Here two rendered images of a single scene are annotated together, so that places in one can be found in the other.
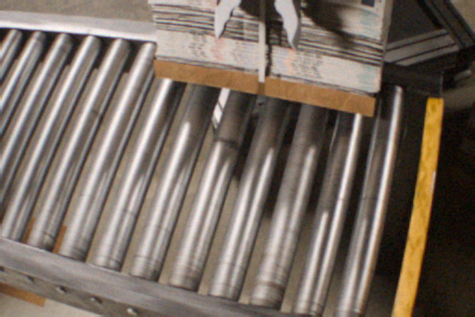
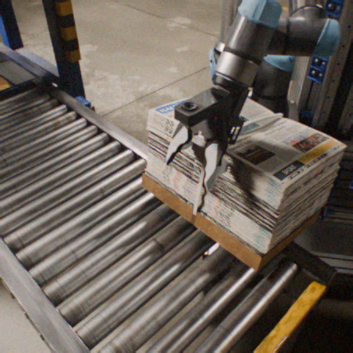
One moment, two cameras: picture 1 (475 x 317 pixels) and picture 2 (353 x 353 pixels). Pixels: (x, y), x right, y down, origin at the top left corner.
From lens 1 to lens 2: 0.46 m
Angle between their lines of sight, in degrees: 25
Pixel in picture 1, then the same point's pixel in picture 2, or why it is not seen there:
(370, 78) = (262, 239)
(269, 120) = (191, 243)
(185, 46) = (160, 171)
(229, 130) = (164, 237)
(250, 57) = (193, 194)
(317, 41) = (234, 196)
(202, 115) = (156, 221)
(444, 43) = not seen: outside the picture
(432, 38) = not seen: outside the picture
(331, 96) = (232, 243)
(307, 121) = (213, 256)
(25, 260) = not seen: outside the picture
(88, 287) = (11, 283)
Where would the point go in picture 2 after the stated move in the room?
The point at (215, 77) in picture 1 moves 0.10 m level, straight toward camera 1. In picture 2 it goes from (170, 200) to (153, 228)
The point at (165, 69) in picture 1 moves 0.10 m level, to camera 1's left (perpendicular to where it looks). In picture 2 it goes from (146, 182) to (114, 171)
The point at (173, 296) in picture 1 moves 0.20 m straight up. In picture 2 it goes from (53, 318) to (25, 260)
